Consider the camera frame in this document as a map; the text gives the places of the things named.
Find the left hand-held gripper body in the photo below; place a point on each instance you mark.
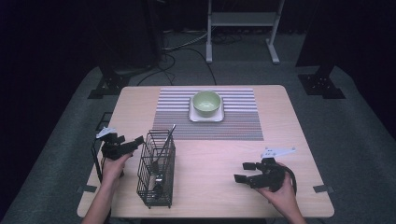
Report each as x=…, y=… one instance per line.
x=111, y=151

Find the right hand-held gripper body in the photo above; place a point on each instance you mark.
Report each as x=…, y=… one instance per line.
x=269, y=177

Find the light green bowl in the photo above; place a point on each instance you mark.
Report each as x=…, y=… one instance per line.
x=206, y=102

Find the person's left hand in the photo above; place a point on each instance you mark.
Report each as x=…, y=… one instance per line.
x=112, y=169

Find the person's right hand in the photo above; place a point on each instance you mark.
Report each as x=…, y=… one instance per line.
x=281, y=199

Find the striped grey placemat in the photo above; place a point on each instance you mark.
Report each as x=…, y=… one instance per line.
x=236, y=124

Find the grey tape strip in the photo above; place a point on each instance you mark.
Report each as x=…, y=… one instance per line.
x=323, y=188
x=87, y=188

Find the white square plate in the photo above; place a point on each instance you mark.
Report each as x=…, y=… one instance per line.
x=214, y=118

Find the white metal stand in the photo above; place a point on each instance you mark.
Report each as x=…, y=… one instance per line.
x=243, y=18

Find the black stand with base plate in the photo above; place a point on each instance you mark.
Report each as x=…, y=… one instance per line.
x=322, y=84
x=109, y=84

